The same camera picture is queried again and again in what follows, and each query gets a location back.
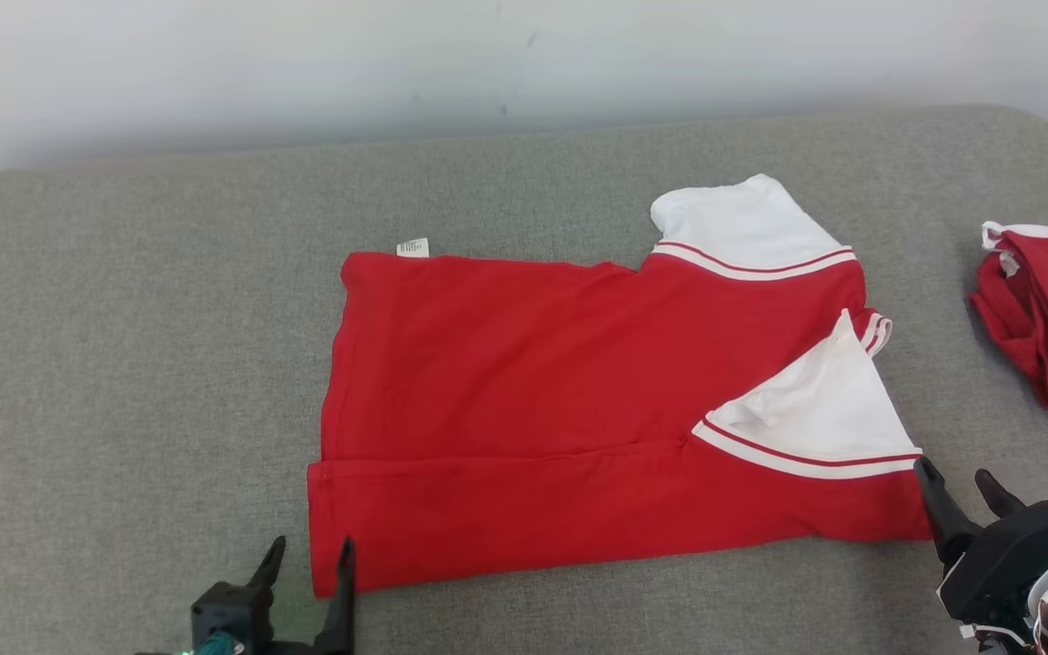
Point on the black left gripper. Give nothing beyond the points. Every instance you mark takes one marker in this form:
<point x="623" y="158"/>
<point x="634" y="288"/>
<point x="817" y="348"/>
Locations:
<point x="292" y="649"/>

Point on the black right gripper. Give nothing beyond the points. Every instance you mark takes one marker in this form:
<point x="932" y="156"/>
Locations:
<point x="1006" y="564"/>

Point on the red and white t-shirt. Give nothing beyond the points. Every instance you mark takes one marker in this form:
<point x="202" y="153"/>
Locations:
<point x="533" y="364"/>

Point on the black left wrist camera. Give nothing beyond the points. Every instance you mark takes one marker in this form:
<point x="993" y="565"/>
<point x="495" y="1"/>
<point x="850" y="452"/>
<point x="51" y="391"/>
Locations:
<point x="228" y="614"/>

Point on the left camera teal connector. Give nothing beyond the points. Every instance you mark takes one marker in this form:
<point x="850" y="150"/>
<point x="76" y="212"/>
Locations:
<point x="213" y="646"/>

